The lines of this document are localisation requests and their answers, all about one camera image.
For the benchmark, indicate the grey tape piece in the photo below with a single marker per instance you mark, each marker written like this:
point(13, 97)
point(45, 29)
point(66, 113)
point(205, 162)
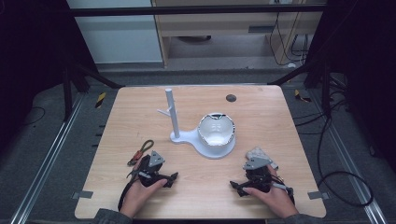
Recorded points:
point(318, 195)
point(82, 194)

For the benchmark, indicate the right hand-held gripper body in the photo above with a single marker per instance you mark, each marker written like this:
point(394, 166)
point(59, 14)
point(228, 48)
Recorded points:
point(257, 163)

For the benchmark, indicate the light wooden desk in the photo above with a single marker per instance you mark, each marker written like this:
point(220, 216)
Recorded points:
point(218, 23)

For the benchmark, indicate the white stand with post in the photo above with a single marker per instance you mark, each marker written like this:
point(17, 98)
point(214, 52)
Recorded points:
point(186, 137)

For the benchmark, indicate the aluminium floor rail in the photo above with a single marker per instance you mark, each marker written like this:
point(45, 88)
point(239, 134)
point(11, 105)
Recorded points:
point(348, 161)
point(46, 161)

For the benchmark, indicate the person's right hand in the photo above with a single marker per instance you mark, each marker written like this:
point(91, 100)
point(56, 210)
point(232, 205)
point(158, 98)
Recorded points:
point(274, 202)

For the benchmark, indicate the black metal stand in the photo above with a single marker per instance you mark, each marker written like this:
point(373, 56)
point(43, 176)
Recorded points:
point(326, 90)
point(67, 93)

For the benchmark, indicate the person's left hand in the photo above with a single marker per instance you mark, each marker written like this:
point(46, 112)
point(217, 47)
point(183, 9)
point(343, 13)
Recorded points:
point(137, 196)

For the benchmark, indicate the white cabinet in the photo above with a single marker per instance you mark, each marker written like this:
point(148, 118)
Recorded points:
point(118, 40)

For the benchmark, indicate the yellow and black tape strip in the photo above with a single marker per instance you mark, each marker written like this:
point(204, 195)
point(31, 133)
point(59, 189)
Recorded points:
point(301, 97)
point(100, 99)

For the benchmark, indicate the black horizontal frame bar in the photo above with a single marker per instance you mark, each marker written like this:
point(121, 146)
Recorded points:
point(186, 10)

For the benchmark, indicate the dark round table grommet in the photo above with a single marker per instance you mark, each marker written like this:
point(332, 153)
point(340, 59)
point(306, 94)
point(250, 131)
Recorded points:
point(231, 98)

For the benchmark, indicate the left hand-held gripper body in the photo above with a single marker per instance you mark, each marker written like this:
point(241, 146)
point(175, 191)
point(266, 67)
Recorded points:
point(155, 159)

